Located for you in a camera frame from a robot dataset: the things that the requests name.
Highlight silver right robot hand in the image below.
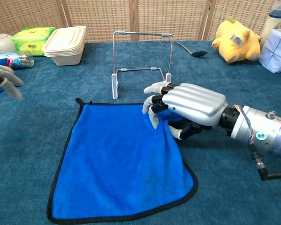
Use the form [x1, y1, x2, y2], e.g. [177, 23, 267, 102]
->
[142, 81, 228, 141]

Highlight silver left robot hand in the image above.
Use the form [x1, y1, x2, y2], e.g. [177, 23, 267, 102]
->
[0, 64, 25, 131]

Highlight blue microfiber towel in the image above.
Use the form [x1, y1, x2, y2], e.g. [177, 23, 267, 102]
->
[46, 97, 199, 225]

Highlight clear bottle with blue label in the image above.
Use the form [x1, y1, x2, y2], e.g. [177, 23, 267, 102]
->
[0, 51, 35, 70]

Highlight beige upturned bowl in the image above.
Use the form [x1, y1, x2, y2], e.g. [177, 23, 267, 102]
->
[0, 33, 17, 57]

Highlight green tissue pack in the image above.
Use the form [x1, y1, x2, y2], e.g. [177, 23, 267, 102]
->
[11, 26, 56, 57]

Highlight black spoon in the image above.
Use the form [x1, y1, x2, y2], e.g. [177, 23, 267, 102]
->
[176, 41, 208, 58]

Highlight beige lidded food container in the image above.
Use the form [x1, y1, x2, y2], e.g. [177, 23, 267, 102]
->
[42, 25, 87, 67]

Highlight yellow plush toy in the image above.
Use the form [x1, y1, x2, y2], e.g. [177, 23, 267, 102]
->
[211, 16, 262, 65]

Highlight teal tablecloth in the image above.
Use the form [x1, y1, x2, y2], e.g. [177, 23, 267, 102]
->
[0, 40, 281, 225]

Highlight pale lavender wrapped box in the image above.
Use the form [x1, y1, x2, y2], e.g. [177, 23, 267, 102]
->
[257, 26, 281, 74]

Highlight baby bottle with blue cap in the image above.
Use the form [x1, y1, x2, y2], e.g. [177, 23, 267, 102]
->
[259, 2, 281, 47]

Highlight wooden rattan folding screen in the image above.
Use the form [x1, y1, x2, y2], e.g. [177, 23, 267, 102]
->
[0, 0, 281, 44]

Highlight metal wire rack white feet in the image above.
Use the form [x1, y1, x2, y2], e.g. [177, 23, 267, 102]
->
[111, 30, 174, 100]

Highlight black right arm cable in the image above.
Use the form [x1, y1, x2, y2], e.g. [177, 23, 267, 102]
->
[248, 143, 281, 181]

